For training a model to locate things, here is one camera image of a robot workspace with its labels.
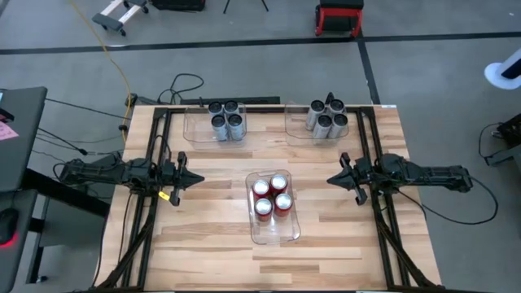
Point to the yellow tag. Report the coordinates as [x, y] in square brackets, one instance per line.
[164, 195]

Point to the black floor equipment box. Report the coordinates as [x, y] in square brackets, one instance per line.
[509, 132]

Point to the black computer mouse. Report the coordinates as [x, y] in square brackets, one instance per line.
[7, 226]

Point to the grey desk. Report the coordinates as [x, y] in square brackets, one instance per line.
[24, 142]

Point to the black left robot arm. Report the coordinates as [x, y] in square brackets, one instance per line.
[102, 173]

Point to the red stool black seat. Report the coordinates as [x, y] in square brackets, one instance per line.
[340, 12]

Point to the wheeled dolly with slats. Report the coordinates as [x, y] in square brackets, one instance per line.
[106, 20]

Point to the clear plastic bin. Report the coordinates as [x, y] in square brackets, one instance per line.
[195, 126]
[295, 130]
[277, 234]

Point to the black tripod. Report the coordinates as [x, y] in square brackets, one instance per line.
[265, 6]

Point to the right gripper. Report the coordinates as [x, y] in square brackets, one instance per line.
[366, 175]

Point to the pink paper note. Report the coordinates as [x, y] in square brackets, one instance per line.
[7, 132]

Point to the black case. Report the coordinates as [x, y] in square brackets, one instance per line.
[179, 5]

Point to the red soda can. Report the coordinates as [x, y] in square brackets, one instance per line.
[278, 183]
[261, 188]
[263, 207]
[283, 202]

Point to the black desk device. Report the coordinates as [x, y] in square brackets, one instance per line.
[6, 115]

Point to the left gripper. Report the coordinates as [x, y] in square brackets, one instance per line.
[171, 177]

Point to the black clamp mount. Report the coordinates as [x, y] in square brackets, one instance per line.
[329, 96]

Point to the white round floor stand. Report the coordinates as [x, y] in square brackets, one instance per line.
[494, 77]

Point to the black aluminium table frame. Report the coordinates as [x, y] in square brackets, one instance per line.
[264, 109]

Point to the black desk base beam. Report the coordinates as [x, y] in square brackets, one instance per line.
[69, 195]

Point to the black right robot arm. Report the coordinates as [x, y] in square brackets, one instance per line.
[427, 175]

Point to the white can blue band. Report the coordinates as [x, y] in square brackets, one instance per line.
[218, 122]
[235, 121]
[231, 106]
[215, 108]

